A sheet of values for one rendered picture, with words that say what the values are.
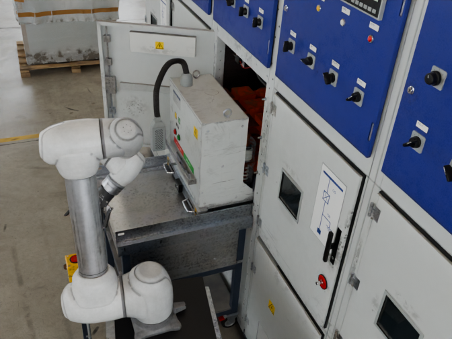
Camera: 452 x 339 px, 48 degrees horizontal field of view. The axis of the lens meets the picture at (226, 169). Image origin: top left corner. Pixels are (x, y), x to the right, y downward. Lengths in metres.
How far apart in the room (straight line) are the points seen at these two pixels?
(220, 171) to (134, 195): 0.54
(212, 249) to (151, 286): 0.80
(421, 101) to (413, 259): 0.45
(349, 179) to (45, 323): 2.14
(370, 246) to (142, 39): 1.67
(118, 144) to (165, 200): 1.06
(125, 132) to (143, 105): 1.39
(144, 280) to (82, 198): 0.38
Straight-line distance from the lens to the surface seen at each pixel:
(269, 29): 2.07
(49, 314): 3.30
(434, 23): 1.35
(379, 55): 1.51
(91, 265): 1.83
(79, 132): 1.63
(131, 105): 2.99
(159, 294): 1.88
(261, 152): 2.31
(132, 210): 2.58
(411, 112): 1.42
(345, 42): 1.63
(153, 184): 2.75
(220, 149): 2.30
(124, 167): 2.18
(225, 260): 2.70
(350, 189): 1.70
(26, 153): 4.74
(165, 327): 2.04
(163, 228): 2.42
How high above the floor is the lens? 2.46
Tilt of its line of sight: 34 degrees down
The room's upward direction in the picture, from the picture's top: 4 degrees clockwise
